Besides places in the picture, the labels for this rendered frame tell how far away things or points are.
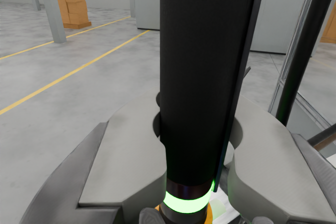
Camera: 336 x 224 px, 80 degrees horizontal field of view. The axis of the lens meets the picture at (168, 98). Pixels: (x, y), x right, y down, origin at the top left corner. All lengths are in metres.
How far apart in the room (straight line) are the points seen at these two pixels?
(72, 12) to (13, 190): 6.99
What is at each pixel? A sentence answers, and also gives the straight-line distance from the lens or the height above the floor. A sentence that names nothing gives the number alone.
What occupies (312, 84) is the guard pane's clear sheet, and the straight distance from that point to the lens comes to 1.35.
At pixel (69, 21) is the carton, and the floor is 0.23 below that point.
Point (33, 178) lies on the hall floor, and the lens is 2.32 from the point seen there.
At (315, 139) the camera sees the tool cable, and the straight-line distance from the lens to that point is 0.30.
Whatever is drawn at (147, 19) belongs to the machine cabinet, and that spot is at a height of 0.36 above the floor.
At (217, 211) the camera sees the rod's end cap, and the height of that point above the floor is 1.41.
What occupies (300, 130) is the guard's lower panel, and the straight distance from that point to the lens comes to 1.41.
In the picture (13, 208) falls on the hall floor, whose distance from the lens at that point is 2.19.
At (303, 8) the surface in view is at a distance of 1.53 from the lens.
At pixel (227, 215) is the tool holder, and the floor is 1.41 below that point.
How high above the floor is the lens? 1.58
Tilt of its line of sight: 30 degrees down
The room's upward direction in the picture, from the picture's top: 1 degrees clockwise
